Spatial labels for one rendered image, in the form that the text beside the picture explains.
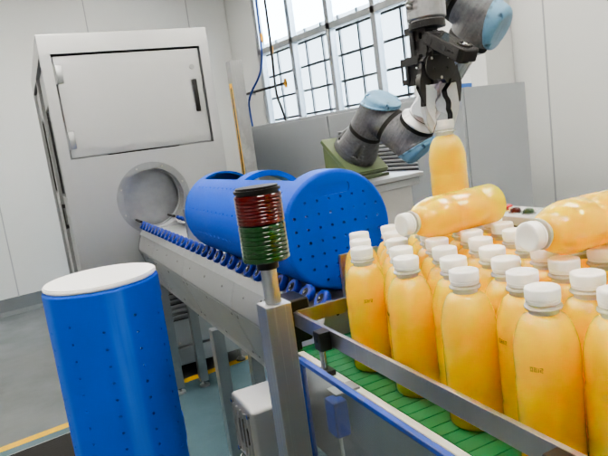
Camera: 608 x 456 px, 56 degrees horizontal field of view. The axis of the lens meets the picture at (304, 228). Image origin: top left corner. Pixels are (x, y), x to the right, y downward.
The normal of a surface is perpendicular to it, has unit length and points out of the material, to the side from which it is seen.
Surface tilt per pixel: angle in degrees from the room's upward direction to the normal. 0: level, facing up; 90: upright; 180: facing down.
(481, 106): 90
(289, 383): 90
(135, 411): 90
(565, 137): 90
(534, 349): 78
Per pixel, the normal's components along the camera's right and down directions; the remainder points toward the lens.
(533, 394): -0.77, 0.20
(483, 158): 0.57, 0.05
